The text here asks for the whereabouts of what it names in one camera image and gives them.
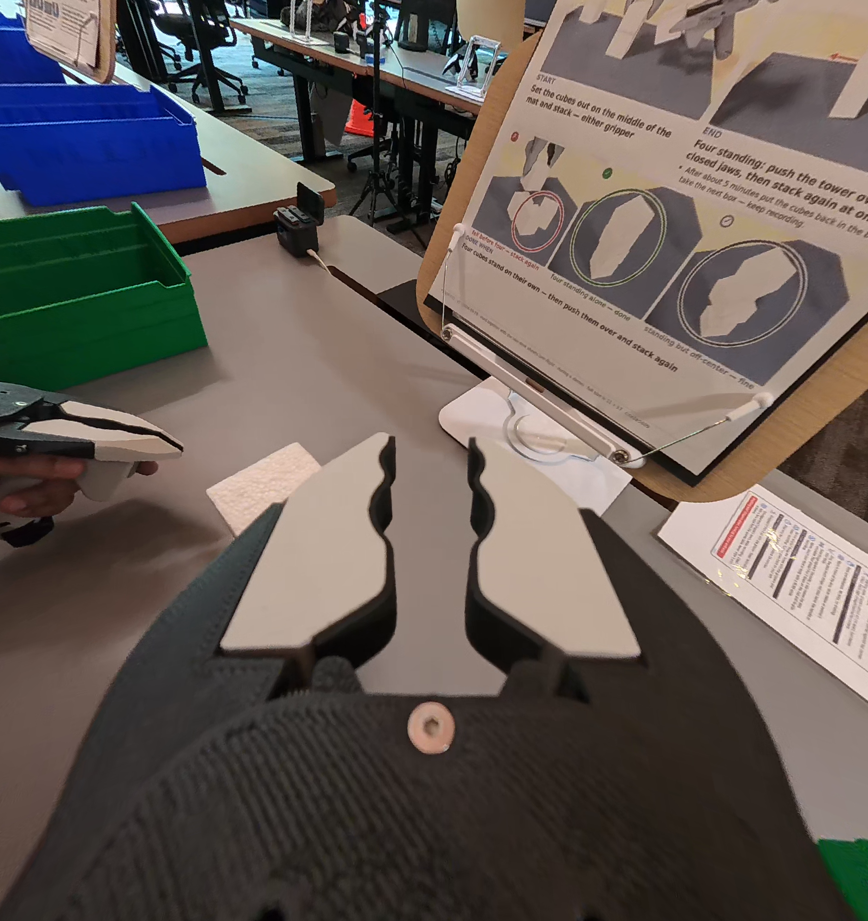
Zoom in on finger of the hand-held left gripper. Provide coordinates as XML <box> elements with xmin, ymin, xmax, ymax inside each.
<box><xmin>54</xmin><ymin>399</ymin><xmax>167</xmax><ymax>437</ymax></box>
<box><xmin>27</xmin><ymin>417</ymin><xmax>185</xmax><ymax>503</ymax></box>

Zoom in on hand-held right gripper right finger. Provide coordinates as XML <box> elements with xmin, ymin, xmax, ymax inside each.
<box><xmin>464</xmin><ymin>437</ymin><xmax>643</xmax><ymax>685</ymax></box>

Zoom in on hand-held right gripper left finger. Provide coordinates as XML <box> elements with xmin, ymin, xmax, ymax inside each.
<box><xmin>218</xmin><ymin>432</ymin><xmax>400</xmax><ymax>685</ymax></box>

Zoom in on white foam cube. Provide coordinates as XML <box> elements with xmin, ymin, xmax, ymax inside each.
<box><xmin>206</xmin><ymin>442</ymin><xmax>324</xmax><ymax>538</ymax></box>

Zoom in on green plastic bin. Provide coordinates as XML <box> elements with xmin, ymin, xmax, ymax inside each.
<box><xmin>0</xmin><ymin>201</ymin><xmax>209</xmax><ymax>393</ymax></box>
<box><xmin>815</xmin><ymin>831</ymin><xmax>868</xmax><ymax>921</ymax></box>

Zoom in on grey desk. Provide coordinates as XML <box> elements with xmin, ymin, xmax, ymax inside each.
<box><xmin>0</xmin><ymin>212</ymin><xmax>868</xmax><ymax>921</ymax></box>

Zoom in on person's left hand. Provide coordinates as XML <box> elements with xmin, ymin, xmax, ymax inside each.
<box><xmin>0</xmin><ymin>449</ymin><xmax>160</xmax><ymax>526</ymax></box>

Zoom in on laminated white info sheet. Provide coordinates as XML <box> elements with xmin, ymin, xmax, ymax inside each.
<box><xmin>655</xmin><ymin>484</ymin><xmax>868</xmax><ymax>720</ymax></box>

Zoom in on black battery charger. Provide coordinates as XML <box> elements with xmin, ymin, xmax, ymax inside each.
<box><xmin>273</xmin><ymin>204</ymin><xmax>321</xmax><ymax>258</ymax></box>

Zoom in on blue plastic bin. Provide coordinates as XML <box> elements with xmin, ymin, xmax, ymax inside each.
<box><xmin>0</xmin><ymin>11</ymin><xmax>66</xmax><ymax>86</ymax></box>
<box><xmin>0</xmin><ymin>83</ymin><xmax>209</xmax><ymax>210</ymax></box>

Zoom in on wooden document stand white base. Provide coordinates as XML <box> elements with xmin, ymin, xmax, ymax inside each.
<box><xmin>414</xmin><ymin>29</ymin><xmax>868</xmax><ymax>518</ymax></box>

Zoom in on printed instruction sheet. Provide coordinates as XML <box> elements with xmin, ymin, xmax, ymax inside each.
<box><xmin>441</xmin><ymin>0</ymin><xmax>868</xmax><ymax>477</ymax></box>

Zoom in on black tripod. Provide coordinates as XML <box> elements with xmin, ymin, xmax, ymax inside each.
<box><xmin>346</xmin><ymin>0</ymin><xmax>426</xmax><ymax>225</ymax></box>

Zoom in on black office chair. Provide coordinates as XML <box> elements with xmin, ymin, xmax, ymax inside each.
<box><xmin>148</xmin><ymin>0</ymin><xmax>252</xmax><ymax>109</ymax></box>

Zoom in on wooden board with paper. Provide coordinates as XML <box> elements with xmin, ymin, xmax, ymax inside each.
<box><xmin>25</xmin><ymin>0</ymin><xmax>119</xmax><ymax>85</ymax></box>

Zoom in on long table black legs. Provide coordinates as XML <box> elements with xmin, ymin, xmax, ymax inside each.
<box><xmin>229</xmin><ymin>13</ymin><xmax>494</xmax><ymax>172</ymax></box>

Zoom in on clear acrylic sign holder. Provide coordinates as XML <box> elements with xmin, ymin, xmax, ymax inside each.
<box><xmin>452</xmin><ymin>35</ymin><xmax>504</xmax><ymax>99</ymax></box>

